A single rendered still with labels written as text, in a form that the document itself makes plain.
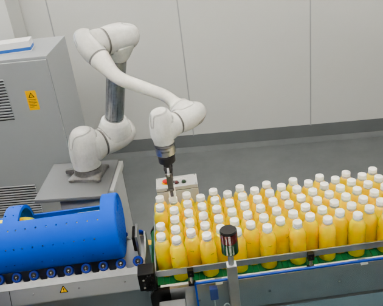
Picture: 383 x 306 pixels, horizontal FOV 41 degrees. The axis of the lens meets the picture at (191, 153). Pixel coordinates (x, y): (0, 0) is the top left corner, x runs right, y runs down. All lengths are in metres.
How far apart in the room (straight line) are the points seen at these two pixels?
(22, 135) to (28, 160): 0.21
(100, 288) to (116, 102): 0.95
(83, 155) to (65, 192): 0.21
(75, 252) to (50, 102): 1.74
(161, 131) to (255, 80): 2.83
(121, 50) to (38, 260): 1.03
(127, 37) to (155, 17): 2.23
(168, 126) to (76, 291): 0.82
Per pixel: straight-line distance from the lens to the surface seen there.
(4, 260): 2.28
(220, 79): 4.85
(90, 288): 2.34
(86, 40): 2.41
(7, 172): 4.11
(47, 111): 3.77
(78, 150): 2.73
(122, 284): 2.31
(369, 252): 2.35
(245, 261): 2.17
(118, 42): 2.46
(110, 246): 2.17
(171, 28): 4.72
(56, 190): 2.79
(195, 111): 2.22
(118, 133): 2.78
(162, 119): 2.11
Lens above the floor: 2.38
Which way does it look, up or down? 28 degrees down
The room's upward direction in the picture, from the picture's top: 7 degrees counter-clockwise
